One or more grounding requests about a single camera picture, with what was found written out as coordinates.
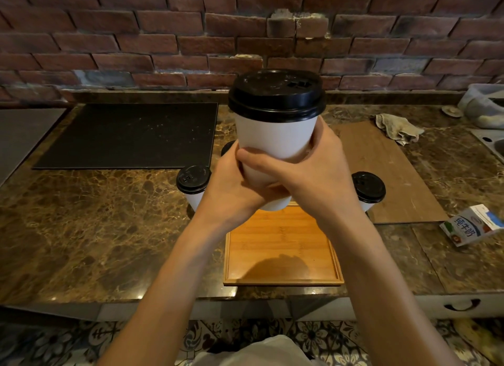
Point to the person's right hand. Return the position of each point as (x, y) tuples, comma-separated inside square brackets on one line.
[(319, 180)]

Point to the person's left hand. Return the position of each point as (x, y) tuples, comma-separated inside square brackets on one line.
[(228, 196)]

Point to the white paper cup black lid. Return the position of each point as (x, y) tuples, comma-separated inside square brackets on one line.
[(193, 178), (275, 133)]

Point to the counter lidded cup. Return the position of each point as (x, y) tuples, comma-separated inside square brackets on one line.
[(370, 186)]

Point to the square wooden tray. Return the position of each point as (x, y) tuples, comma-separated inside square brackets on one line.
[(275, 239)]

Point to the person's left forearm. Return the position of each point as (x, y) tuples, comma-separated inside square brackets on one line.
[(169, 291)]

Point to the person's right forearm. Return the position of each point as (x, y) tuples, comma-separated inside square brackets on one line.
[(378, 291)]

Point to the person's light grey clothing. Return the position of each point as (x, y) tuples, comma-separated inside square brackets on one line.
[(260, 354)]

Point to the brown flat board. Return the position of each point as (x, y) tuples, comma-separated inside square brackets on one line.
[(390, 172)]

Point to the crumpled beige rag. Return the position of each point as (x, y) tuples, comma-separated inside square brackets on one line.
[(397, 127)]

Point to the black rubber mat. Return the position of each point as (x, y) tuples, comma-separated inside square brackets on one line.
[(126, 137)]

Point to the small round pale sink plug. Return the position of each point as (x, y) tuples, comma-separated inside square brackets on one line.
[(452, 111)]

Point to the white blue milk carton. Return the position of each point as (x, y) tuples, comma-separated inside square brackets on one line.
[(468, 226)]

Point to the steel sink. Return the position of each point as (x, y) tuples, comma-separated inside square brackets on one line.
[(490, 139)]

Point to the clear plastic container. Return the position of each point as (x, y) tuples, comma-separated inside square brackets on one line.
[(484, 106)]

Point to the white drawer front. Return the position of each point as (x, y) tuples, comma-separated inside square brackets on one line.
[(492, 304)]

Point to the grey metal panel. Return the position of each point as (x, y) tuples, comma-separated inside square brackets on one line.
[(23, 137)]

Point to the yellow slipper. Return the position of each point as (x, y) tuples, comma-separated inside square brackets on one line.
[(478, 338)]

